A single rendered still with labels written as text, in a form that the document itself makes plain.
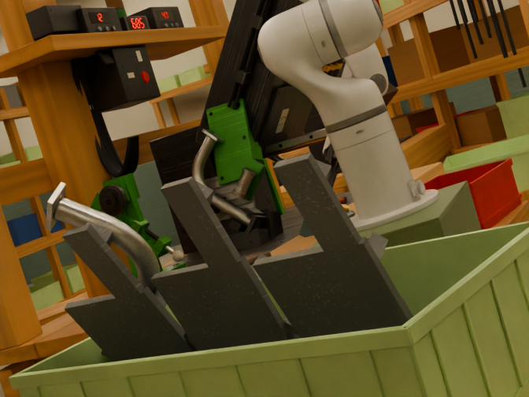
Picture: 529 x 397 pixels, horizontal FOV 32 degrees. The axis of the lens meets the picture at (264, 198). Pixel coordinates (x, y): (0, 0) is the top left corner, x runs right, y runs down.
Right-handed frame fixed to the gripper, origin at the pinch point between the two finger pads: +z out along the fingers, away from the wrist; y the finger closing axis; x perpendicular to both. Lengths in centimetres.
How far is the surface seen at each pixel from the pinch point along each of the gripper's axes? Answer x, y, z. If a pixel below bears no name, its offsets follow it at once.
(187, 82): 465, 830, -41
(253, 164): 22.6, 7.7, 2.2
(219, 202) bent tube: 28.0, 5.6, 14.2
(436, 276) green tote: -44, -83, 6
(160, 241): 31.7, -13.4, 26.1
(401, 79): 84, 372, -66
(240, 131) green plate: 29.3, 8.8, -4.7
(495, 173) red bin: -35.6, 15.7, -13.2
